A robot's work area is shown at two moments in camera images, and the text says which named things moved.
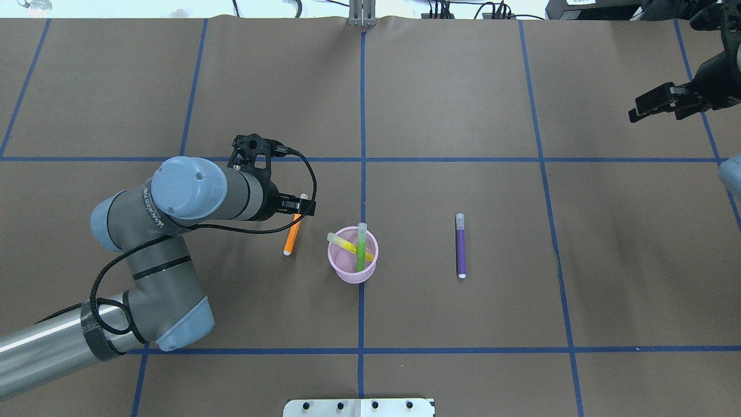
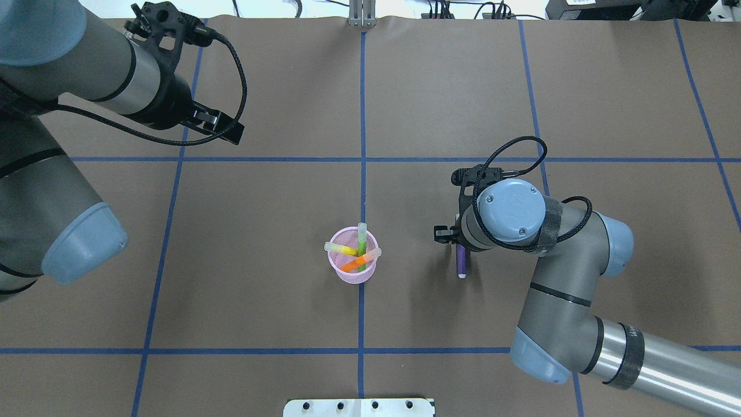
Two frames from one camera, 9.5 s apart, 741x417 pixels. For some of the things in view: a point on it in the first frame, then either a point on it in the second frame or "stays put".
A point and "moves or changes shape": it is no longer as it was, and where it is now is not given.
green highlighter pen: [362, 247] stays put
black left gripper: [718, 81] → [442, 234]
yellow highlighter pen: [348, 245] moves or changes shape
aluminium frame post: [362, 13] stays put
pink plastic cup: [345, 262] stays put
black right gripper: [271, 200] → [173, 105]
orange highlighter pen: [293, 233] → [361, 260]
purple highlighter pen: [461, 246] stays put
